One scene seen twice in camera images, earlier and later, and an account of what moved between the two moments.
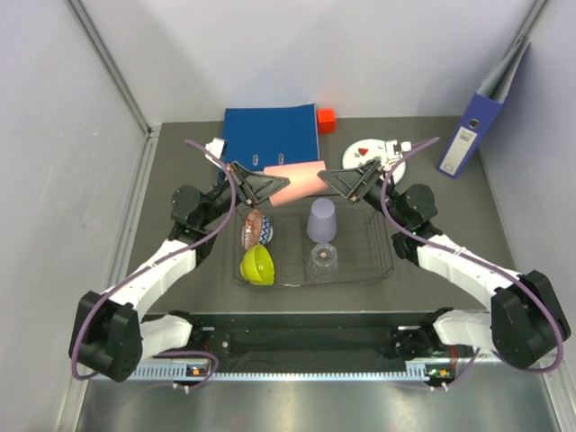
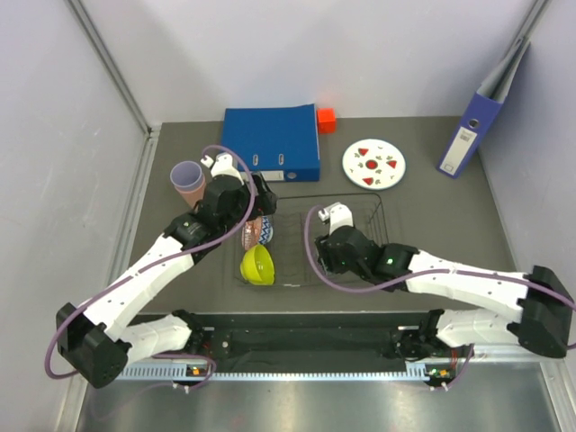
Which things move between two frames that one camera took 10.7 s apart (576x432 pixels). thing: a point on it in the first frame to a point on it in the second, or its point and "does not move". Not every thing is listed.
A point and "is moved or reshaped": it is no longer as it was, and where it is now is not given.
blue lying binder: x=256 y=137 does not move
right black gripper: x=351 y=184 to x=328 y=256
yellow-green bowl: x=257 y=266 does not move
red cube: x=326 y=118 does not move
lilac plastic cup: x=322 y=221 to x=186 y=175
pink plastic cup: x=303 y=181 is moved or reshaped
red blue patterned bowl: x=257 y=229 does not move
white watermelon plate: x=360 y=151 does not move
